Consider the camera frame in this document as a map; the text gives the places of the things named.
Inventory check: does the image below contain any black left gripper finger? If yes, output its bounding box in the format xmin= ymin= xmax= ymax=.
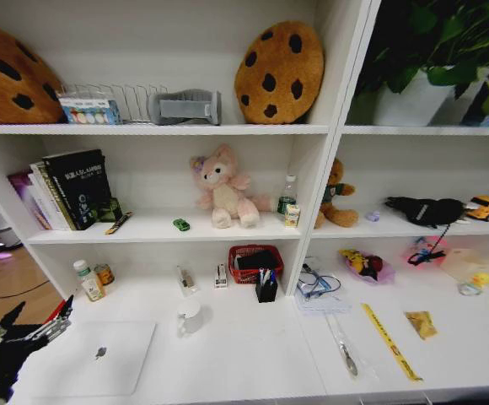
xmin=0 ymin=300 xmax=27 ymax=348
xmin=30 ymin=294 xmax=75 ymax=343

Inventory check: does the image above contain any silver laptop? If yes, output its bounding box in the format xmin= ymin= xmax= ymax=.
xmin=32 ymin=320 xmax=158 ymax=398

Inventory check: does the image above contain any small orange can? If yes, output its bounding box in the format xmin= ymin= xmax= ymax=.
xmin=94 ymin=262 xmax=116 ymax=287

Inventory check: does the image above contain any yellow and black marker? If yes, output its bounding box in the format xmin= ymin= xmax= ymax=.
xmin=104 ymin=211 xmax=134 ymax=236

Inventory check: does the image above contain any white book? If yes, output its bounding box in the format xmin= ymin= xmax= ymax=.
xmin=26 ymin=164 xmax=72 ymax=232

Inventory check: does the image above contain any small green box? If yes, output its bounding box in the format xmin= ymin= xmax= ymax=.
xmin=94 ymin=197 xmax=124 ymax=224

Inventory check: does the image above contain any olive spine book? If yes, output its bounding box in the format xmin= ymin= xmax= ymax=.
xmin=36 ymin=161 xmax=78 ymax=232

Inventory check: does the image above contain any white mug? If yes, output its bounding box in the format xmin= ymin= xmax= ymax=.
xmin=176 ymin=297 xmax=207 ymax=338

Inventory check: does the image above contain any small clear plastic bag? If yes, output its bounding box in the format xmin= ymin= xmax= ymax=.
xmin=175 ymin=264 xmax=200 ymax=297

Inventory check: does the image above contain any purple book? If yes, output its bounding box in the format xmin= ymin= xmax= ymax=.
xmin=7 ymin=170 xmax=53 ymax=231

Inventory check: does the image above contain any black hardcover book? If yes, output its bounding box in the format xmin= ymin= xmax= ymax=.
xmin=41 ymin=148 xmax=116 ymax=231

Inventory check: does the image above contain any white stapler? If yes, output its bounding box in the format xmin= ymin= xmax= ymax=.
xmin=213 ymin=262 xmax=229 ymax=289

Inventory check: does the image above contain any red plastic basket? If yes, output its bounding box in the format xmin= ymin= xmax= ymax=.
xmin=228 ymin=244 xmax=285 ymax=285

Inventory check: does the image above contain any black wallet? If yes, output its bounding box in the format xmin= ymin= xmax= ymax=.
xmin=235 ymin=249 xmax=280 ymax=272

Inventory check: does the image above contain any black pen holder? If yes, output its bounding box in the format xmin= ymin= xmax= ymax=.
xmin=255 ymin=277 xmax=279 ymax=305

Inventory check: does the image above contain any pink plush fox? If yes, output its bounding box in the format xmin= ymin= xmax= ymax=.
xmin=189 ymin=143 xmax=277 ymax=230

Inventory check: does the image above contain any box with coloured dots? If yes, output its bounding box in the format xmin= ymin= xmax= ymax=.
xmin=57 ymin=95 xmax=122 ymax=126

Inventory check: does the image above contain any white bookshelf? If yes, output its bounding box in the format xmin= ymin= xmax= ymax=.
xmin=0 ymin=0 xmax=489 ymax=299

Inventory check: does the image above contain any large cookie plush pillow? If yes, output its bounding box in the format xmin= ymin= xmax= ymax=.
xmin=0 ymin=19 xmax=67 ymax=125

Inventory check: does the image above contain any small yellow drink carton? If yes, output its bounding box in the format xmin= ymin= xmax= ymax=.
xmin=283 ymin=203 xmax=302 ymax=230

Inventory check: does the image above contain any clear water bottle green label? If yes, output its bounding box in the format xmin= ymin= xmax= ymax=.
xmin=276 ymin=174 xmax=299 ymax=221

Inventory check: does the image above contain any bagged metal spoon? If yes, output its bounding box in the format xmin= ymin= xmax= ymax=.
xmin=325 ymin=313 xmax=360 ymax=379

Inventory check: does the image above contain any brown teddy bear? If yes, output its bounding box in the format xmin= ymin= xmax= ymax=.
xmin=313 ymin=157 xmax=361 ymax=230

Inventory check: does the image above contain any yellow plush toy bouquet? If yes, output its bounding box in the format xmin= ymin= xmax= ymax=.
xmin=338 ymin=247 xmax=397 ymax=285

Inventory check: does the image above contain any yellow ruler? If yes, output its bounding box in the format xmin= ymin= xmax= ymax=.
xmin=361 ymin=302 xmax=424 ymax=384

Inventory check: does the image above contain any small cookie plush pillow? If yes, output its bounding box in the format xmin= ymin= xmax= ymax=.
xmin=233 ymin=20 xmax=326 ymax=126

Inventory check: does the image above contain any yellow snack packet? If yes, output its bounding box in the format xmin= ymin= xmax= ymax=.
xmin=404 ymin=310 xmax=438 ymax=341

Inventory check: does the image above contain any black cap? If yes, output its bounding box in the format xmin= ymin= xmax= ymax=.
xmin=384 ymin=195 xmax=470 ymax=230

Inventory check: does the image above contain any white plant pot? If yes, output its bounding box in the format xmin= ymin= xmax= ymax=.
xmin=372 ymin=66 xmax=489 ymax=127

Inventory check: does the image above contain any yellow rubber duck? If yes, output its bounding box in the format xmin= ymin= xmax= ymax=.
xmin=456 ymin=271 xmax=489 ymax=297

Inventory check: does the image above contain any green potted plant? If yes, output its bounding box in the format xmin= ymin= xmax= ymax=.
xmin=352 ymin=0 xmax=489 ymax=135

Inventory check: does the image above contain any black floor cable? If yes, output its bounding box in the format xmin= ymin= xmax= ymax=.
xmin=0 ymin=278 xmax=52 ymax=300

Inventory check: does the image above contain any silver wire file rack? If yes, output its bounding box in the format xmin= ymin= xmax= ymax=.
xmin=61 ymin=82 xmax=170 ymax=125

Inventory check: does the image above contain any bagged blue cable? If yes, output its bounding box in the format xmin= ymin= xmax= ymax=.
xmin=296 ymin=262 xmax=343 ymax=301

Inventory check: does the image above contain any pink toy with black strap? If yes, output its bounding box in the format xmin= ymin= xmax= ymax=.
xmin=403 ymin=235 xmax=449 ymax=267

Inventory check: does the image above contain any blue and red lanyard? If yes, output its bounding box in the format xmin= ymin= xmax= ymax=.
xmin=433 ymin=222 xmax=453 ymax=255

